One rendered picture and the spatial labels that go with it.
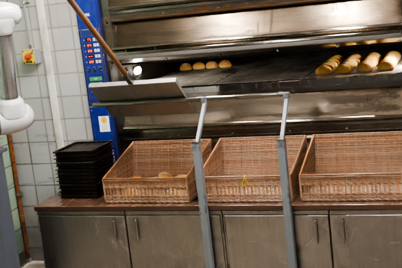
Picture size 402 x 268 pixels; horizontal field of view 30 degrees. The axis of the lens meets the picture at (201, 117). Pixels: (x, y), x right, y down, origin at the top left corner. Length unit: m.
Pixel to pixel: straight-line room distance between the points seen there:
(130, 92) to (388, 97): 1.50
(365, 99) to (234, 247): 1.15
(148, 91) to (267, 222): 1.01
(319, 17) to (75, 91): 1.69
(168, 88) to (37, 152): 1.35
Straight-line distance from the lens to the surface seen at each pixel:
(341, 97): 4.51
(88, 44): 4.92
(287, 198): 4.06
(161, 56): 4.59
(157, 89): 4.32
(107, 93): 4.47
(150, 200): 4.43
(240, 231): 4.25
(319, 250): 4.18
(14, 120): 4.43
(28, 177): 5.39
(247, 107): 4.63
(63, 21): 5.03
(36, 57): 5.10
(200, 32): 4.64
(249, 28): 4.54
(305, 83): 4.51
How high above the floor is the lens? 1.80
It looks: 10 degrees down
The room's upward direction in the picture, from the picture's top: 6 degrees counter-clockwise
